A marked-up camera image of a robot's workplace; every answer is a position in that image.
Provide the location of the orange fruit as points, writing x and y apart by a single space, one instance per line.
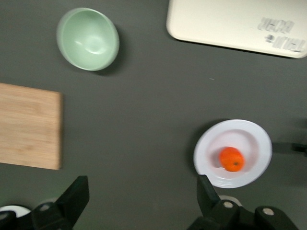
231 159

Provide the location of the white round plate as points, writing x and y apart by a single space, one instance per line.
254 141

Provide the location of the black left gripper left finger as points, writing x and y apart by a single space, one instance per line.
69 206

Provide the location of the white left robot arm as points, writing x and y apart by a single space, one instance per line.
14 209

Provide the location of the wooden cutting board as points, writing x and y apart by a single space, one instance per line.
28 127

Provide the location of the pale green bowl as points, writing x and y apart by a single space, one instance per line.
88 39

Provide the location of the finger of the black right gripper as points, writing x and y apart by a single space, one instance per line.
299 148

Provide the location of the cream tray with bear print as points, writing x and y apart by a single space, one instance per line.
227 24

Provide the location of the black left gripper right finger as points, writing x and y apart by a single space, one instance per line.
212 210

